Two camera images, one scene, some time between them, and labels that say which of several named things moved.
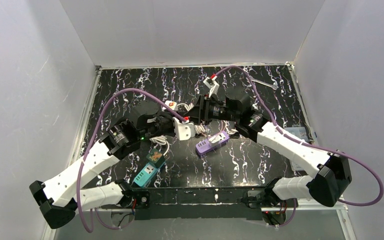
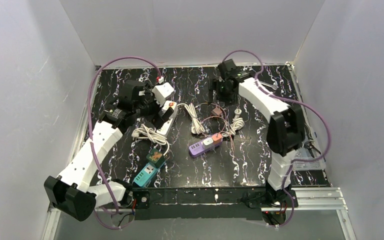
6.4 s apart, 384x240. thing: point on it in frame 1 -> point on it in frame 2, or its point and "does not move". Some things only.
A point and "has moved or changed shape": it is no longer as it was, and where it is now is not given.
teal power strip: x=147 y=174 does not move
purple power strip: x=203 y=147 has moved or changed shape
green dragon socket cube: x=156 y=157 does not move
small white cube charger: x=215 y=140 -> x=207 y=143
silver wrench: x=274 y=87 does not move
